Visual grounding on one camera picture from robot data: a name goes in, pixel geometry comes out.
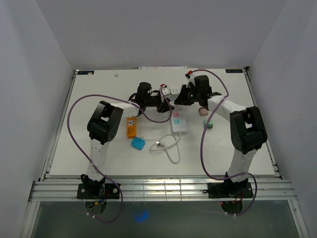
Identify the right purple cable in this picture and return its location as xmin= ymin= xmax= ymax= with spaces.
xmin=190 ymin=68 xmax=258 ymax=216

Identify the purple cable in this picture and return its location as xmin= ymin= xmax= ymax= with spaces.
xmin=66 ymin=86 xmax=174 ymax=224
xmin=190 ymin=68 xmax=258 ymax=216

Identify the blue plug adapter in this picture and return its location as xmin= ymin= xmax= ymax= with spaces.
xmin=131 ymin=136 xmax=146 ymax=150

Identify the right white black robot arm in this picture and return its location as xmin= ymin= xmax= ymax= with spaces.
xmin=174 ymin=72 xmax=267 ymax=197

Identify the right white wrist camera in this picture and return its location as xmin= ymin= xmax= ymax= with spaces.
xmin=185 ymin=70 xmax=195 ymax=88

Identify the green plug adapter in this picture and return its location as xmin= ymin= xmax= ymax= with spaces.
xmin=204 ymin=119 xmax=213 ymax=130

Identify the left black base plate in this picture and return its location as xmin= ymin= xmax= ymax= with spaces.
xmin=76 ymin=183 xmax=120 ymax=200

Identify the right blue corner label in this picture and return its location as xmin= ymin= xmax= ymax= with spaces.
xmin=225 ymin=69 xmax=243 ymax=73

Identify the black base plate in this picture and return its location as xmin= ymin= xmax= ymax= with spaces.
xmin=76 ymin=183 xmax=120 ymax=200
xmin=203 ymin=182 xmax=254 ymax=198

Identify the aluminium front rail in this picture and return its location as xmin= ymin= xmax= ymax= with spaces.
xmin=28 ymin=178 xmax=297 ymax=202

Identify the white pastel power strip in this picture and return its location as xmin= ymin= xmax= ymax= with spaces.
xmin=170 ymin=105 xmax=188 ymax=135

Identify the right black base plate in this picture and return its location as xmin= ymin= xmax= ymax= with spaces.
xmin=203 ymin=182 xmax=254 ymax=198

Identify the blue corner label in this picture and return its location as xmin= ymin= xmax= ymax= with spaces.
xmin=77 ymin=70 xmax=94 ymax=75
xmin=225 ymin=69 xmax=243 ymax=73

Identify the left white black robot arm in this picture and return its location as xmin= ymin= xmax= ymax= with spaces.
xmin=81 ymin=82 xmax=173 ymax=198

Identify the power strip white cord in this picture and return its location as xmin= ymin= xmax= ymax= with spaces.
xmin=149 ymin=132 xmax=182 ymax=164

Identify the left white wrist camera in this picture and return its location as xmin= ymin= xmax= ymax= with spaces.
xmin=159 ymin=84 xmax=180 ymax=102

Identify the pink plug adapter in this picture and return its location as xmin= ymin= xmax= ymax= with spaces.
xmin=198 ymin=107 xmax=209 ymax=117

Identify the orange power adapter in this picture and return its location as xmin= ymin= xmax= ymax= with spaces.
xmin=126 ymin=117 xmax=137 ymax=139

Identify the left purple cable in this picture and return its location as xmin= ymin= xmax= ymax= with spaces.
xmin=66 ymin=86 xmax=174 ymax=224

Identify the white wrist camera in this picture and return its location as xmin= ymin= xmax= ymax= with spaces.
xmin=159 ymin=84 xmax=180 ymax=102
xmin=185 ymin=70 xmax=195 ymax=88

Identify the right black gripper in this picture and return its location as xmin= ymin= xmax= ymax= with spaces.
xmin=174 ymin=85 xmax=201 ymax=106

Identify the left blue corner label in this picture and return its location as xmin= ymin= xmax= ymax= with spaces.
xmin=77 ymin=70 xmax=94 ymax=75

